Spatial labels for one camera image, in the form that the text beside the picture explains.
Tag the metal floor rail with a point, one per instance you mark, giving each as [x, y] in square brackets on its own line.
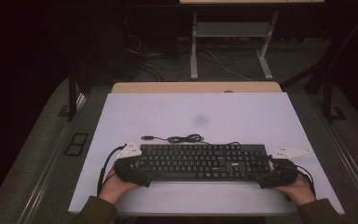
[43, 183]
[351, 174]

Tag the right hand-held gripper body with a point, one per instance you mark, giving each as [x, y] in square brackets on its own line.
[281, 171]

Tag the white board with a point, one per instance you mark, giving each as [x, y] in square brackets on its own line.
[199, 112]

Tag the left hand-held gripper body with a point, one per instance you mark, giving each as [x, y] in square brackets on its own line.
[132, 171]

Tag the black computer keyboard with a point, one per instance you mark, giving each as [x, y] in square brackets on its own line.
[199, 163]

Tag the black metal stand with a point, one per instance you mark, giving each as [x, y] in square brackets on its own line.
[327, 102]
[72, 99]

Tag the grey metal desk frame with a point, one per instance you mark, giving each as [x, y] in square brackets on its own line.
[194, 46]

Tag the person's left hand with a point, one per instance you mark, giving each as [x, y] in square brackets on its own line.
[115, 189]

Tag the person's right hand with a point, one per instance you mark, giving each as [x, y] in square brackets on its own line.
[298, 191]

